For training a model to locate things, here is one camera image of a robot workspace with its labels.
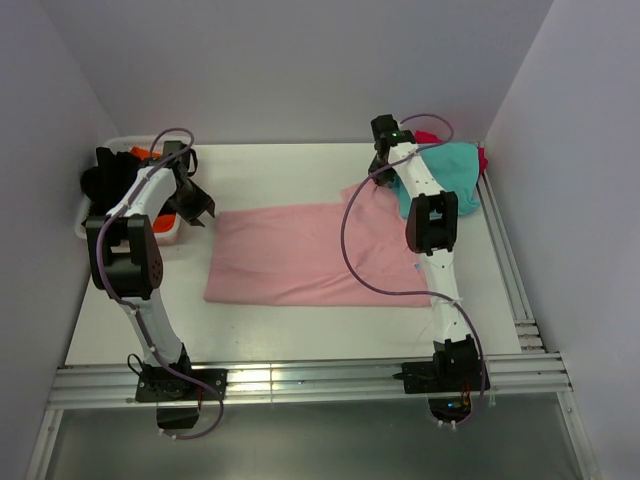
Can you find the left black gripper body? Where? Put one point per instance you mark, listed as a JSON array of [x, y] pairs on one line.
[[189, 201]]

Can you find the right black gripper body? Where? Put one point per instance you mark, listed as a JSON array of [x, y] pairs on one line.
[[385, 176]]

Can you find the pink t shirt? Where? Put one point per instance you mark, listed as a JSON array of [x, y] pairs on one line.
[[351, 253]]

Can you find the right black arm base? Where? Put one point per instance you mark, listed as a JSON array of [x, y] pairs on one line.
[[449, 389]]

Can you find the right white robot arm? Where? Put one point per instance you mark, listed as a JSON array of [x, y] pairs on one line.
[[431, 229]]

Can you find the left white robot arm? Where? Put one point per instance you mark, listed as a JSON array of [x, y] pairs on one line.
[[126, 262]]

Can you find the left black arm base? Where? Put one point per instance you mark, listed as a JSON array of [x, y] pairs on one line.
[[179, 399]]

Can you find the orange t shirt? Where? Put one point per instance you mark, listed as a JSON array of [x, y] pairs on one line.
[[166, 223]]

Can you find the magenta folded t shirt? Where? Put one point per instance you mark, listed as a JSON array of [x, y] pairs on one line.
[[425, 137]]

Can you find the teal folded t shirt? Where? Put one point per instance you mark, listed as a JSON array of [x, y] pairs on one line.
[[456, 168]]

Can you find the black t shirt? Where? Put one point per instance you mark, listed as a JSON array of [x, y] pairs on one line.
[[109, 180]]

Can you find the white plastic basket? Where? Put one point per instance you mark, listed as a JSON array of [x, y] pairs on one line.
[[116, 144]]

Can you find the aluminium rail frame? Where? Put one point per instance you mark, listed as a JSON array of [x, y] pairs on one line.
[[338, 419]]

